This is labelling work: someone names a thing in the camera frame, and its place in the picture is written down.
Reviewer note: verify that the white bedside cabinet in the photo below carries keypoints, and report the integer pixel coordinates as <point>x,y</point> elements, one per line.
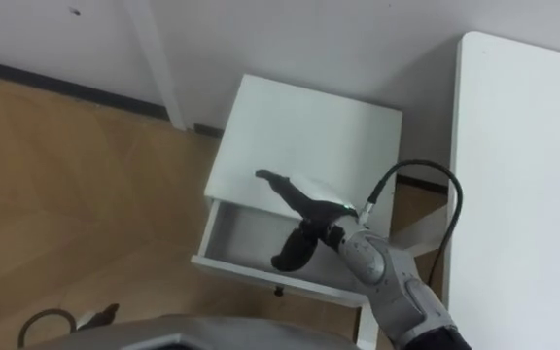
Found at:
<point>304,136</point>

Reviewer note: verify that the white furniture leg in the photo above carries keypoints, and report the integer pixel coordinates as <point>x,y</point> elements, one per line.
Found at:
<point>161,73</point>

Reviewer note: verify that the open white drawer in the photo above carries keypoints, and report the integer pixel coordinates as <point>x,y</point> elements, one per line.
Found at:
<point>246,243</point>

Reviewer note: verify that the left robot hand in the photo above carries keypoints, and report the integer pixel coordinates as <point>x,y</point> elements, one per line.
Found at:
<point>102,317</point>

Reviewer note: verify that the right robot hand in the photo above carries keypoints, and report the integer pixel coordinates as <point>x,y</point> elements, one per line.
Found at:
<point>315,208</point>

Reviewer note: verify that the robot body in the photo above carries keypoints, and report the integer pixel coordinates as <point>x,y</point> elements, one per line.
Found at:
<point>187,335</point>

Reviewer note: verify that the white desk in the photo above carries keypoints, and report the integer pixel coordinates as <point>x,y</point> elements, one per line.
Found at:
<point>523,194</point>

